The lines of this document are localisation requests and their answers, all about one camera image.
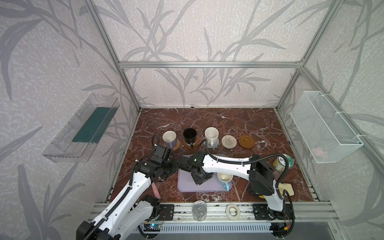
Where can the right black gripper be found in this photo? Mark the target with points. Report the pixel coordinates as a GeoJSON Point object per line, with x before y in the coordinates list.
{"type": "Point", "coordinates": [199, 177]}

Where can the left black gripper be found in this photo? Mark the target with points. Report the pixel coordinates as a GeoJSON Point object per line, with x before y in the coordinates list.
{"type": "Point", "coordinates": [169, 169]}

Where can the light blue woven coaster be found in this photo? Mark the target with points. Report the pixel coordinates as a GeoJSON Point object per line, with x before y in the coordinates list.
{"type": "Point", "coordinates": [211, 144]}

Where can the black mug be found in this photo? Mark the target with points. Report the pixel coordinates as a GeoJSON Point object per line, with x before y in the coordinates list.
{"type": "Point", "coordinates": [190, 135]}

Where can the white mug lavender handle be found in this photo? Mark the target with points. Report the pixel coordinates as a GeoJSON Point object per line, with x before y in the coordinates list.
{"type": "Point", "coordinates": [170, 139]}

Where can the large white mug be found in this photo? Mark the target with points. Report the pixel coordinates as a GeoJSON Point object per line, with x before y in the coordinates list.
{"type": "Point", "coordinates": [212, 134]}

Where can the white mug blue handle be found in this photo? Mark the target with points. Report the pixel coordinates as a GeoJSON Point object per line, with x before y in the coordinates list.
{"type": "Point", "coordinates": [225, 180]}

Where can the white patterned round coaster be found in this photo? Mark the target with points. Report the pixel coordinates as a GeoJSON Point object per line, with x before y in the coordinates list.
{"type": "Point", "coordinates": [229, 142]}

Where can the brown wooden coaster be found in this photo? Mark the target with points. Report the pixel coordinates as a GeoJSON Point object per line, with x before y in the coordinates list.
{"type": "Point", "coordinates": [191, 146]}
{"type": "Point", "coordinates": [246, 142]}

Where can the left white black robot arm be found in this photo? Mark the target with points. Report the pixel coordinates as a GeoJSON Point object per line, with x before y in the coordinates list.
{"type": "Point", "coordinates": [125, 213]}

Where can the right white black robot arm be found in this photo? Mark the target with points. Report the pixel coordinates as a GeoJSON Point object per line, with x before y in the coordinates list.
{"type": "Point", "coordinates": [255, 169]}

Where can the lavender plastic tray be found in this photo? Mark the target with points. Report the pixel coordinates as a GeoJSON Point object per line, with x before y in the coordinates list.
{"type": "Point", "coordinates": [186, 184]}

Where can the purple pink spatula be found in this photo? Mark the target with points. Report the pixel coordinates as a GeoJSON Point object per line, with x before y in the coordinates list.
{"type": "Point", "coordinates": [156, 191]}

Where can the clear glass jar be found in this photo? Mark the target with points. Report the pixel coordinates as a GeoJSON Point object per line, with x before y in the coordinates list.
{"type": "Point", "coordinates": [199, 210]}

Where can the green lit circuit board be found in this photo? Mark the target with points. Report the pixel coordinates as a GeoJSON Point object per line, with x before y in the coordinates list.
{"type": "Point", "coordinates": [152, 227]}

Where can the white tape roll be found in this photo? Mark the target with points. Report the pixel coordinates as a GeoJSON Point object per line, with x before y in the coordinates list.
{"type": "Point", "coordinates": [233, 212]}

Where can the green labelled tin can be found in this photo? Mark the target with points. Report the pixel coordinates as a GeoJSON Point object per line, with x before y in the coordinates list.
{"type": "Point", "coordinates": [279, 163]}

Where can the yellow black work glove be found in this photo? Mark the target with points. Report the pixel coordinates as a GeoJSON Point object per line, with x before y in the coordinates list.
{"type": "Point", "coordinates": [282, 188]}

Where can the pink object in basket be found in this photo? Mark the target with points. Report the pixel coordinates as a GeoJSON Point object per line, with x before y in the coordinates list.
{"type": "Point", "coordinates": [318, 153]}

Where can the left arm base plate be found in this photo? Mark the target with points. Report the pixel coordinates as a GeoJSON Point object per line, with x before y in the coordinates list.
{"type": "Point", "coordinates": [163, 212]}

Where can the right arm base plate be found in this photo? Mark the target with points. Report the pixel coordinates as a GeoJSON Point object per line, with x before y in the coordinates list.
{"type": "Point", "coordinates": [263, 212]}

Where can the clear wall shelf green mat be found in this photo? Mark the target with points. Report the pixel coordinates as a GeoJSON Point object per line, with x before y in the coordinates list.
{"type": "Point", "coordinates": [79, 138]}

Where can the white wire basket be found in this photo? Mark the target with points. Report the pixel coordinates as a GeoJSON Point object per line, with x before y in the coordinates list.
{"type": "Point", "coordinates": [322, 125]}

